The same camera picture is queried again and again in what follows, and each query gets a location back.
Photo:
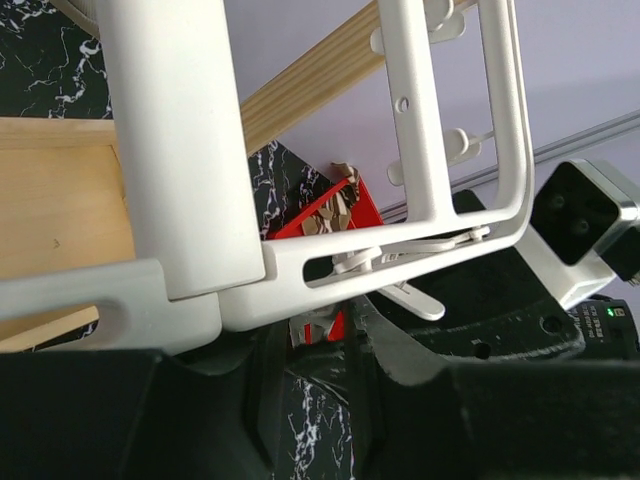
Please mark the white clothes peg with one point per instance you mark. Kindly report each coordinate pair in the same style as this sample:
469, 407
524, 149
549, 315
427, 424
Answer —
385, 269

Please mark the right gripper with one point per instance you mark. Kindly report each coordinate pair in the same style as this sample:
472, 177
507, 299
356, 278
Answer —
497, 309

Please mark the aluminium rail frame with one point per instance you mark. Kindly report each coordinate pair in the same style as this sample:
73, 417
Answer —
563, 148

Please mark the brown striped sock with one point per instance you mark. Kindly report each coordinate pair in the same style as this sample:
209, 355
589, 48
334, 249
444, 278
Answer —
332, 216
350, 192

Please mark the brown striped sock right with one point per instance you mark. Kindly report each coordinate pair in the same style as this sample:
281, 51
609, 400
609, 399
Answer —
350, 192

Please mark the red plastic tray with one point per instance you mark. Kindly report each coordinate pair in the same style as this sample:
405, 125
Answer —
326, 323

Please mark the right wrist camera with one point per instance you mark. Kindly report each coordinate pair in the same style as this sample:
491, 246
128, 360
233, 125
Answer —
583, 231

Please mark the wooden drying rack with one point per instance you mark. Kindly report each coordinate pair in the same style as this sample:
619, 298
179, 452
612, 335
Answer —
75, 190

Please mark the brown striped sock left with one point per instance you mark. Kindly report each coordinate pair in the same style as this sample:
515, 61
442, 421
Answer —
332, 216

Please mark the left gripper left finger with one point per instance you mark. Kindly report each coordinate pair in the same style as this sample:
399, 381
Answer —
213, 413

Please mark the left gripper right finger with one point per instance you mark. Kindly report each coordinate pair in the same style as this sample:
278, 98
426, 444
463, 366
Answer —
418, 415

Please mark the white plastic sock hanger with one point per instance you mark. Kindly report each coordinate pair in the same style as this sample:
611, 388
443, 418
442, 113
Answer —
403, 40

